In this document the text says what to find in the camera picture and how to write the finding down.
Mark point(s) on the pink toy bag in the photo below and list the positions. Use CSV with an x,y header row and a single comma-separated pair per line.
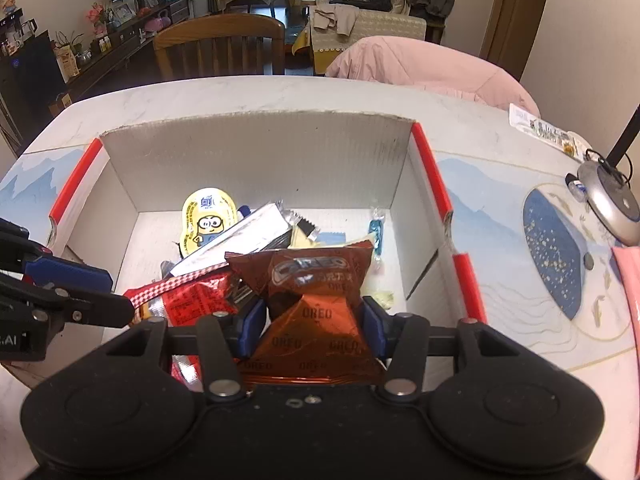
x,y
157,22

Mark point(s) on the red checkered snack packet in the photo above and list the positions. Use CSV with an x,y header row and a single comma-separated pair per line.
x,y
195,300

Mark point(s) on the brown cardboard box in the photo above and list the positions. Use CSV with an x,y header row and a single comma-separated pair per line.
x,y
61,105

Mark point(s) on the pale yellow snack packet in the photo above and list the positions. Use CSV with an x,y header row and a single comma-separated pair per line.
x,y
384,300

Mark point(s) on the red cardboard box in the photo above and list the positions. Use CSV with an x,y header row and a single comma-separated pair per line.
x,y
250,160

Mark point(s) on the wooden chair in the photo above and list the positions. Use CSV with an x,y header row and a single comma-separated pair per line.
x,y
215,27

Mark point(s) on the wooden door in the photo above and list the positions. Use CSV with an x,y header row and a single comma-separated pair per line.
x,y
520,10

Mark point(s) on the light blue snack packet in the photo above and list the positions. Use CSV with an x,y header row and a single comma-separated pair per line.
x,y
330,239

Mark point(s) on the yellow cartoon jelly cup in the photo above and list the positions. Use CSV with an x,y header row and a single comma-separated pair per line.
x,y
207,220

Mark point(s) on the blue candy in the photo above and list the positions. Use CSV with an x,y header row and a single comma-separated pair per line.
x,y
376,232

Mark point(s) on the pink jacket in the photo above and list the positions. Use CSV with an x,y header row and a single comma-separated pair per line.
x,y
425,65

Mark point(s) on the black cabinet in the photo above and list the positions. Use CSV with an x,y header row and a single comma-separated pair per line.
x,y
30,75

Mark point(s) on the pink flowers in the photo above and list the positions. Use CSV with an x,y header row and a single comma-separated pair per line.
x,y
97,17

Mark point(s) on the brown cookie packet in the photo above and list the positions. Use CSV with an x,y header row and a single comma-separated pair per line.
x,y
310,310

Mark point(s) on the silver desk lamp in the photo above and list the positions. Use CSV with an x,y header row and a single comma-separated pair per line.
x,y
612,205

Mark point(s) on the dark wooden TV cabinet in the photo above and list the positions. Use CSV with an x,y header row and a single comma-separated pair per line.
x,y
125,40

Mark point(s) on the silver snack bar packet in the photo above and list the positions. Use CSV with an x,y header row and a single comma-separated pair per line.
x,y
240,240

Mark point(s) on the orange paper bag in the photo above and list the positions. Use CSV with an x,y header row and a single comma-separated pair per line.
x,y
67,62

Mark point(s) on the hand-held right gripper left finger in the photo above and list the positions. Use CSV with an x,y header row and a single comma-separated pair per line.
x,y
252,327

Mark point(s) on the sofa with cream cover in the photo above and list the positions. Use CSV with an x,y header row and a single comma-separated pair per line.
x,y
380,30

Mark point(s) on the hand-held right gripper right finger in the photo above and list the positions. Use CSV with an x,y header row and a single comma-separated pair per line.
x,y
372,325

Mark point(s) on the white printed packet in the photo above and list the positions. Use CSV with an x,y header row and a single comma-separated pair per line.
x,y
537,127

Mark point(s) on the beige garment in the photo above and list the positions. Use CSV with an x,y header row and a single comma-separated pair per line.
x,y
335,17

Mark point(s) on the small blue white object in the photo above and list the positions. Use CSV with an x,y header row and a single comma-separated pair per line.
x,y
575,187

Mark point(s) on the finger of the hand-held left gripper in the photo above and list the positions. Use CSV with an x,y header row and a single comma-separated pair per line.
x,y
70,272
95,310

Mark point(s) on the pink packet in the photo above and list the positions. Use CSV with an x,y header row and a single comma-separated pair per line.
x,y
631,280

